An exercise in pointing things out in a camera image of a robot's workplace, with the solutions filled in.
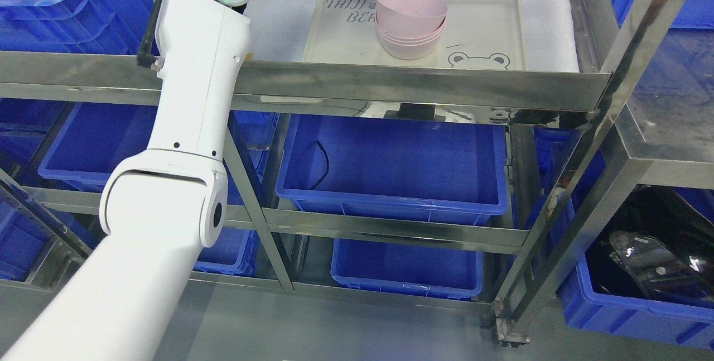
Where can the steel shelf rack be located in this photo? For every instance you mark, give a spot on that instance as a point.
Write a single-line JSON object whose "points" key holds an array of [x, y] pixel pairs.
{"points": [[496, 97]]}

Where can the stacked pink bowls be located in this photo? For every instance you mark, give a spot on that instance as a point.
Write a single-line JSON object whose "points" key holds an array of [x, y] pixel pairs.
{"points": [[409, 48]]}

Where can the blue bin shelf middle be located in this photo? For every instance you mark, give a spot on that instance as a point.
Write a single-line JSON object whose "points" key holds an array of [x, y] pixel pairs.
{"points": [[423, 171]]}

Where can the blue bin shelf left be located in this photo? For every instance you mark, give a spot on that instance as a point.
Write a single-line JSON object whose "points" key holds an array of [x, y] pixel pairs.
{"points": [[96, 137]]}

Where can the blue bin shelf lower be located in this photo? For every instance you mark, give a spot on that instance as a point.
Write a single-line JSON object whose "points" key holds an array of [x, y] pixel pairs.
{"points": [[407, 269]]}

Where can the blue bin under table left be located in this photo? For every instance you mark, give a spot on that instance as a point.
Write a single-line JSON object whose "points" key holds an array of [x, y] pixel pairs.
{"points": [[667, 322]]}

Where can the blue bin shelf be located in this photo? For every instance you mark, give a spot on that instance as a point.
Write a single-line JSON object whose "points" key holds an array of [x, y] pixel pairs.
{"points": [[423, 171], [96, 137], [407, 269]]}

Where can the cream bear tray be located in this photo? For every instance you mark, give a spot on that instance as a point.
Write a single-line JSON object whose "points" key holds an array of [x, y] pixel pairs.
{"points": [[478, 34]]}

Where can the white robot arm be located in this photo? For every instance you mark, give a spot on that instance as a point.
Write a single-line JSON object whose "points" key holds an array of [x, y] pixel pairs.
{"points": [[167, 171]]}

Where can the black motorcycle helmet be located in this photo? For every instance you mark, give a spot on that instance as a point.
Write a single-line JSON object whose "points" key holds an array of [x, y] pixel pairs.
{"points": [[657, 246]]}

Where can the pink ikea bowl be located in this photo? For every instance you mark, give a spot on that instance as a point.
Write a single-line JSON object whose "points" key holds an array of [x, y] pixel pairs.
{"points": [[410, 18]]}

